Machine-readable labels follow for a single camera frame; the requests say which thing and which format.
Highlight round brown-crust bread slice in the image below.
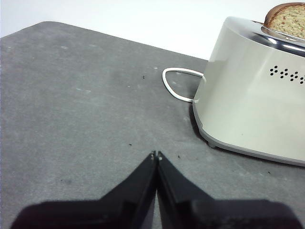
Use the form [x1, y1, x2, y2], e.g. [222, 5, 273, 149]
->
[264, 2, 305, 39]

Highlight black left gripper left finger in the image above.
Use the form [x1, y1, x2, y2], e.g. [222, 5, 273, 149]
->
[9, 150, 158, 229]

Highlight cream two-slot toaster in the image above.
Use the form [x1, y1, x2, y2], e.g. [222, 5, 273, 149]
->
[192, 16, 305, 167]

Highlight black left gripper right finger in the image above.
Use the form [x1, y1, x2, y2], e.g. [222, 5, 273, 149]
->
[157, 150, 301, 229]

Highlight white toaster power cable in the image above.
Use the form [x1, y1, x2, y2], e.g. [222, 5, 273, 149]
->
[162, 67, 205, 104]

